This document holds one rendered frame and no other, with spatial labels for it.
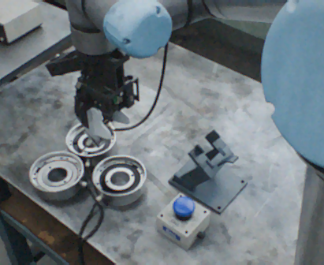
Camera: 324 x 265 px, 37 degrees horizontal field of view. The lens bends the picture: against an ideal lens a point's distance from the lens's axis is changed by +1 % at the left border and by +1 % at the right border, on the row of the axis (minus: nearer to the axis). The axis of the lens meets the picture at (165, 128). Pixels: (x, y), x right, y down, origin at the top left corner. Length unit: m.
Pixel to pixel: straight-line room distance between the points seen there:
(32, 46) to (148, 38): 1.03
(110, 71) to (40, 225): 0.61
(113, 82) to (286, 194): 0.43
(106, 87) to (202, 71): 0.52
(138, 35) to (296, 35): 0.32
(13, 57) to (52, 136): 0.53
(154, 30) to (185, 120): 0.53
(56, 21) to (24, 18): 0.13
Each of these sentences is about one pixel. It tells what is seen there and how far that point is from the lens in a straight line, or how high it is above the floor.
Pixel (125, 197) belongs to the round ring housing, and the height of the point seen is 0.83.
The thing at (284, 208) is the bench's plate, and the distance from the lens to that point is 0.98.
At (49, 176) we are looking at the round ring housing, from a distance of 1.01.
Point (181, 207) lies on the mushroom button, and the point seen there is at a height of 0.87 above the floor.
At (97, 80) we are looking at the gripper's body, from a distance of 0.81.
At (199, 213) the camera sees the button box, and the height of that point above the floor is 0.84.
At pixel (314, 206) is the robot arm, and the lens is 0.41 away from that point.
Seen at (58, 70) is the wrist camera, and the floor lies 1.06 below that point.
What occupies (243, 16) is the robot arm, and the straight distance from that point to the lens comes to 0.62.
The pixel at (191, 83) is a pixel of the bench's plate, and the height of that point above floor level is 0.80.
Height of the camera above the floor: 1.57
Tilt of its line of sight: 44 degrees down
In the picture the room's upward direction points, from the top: straight up
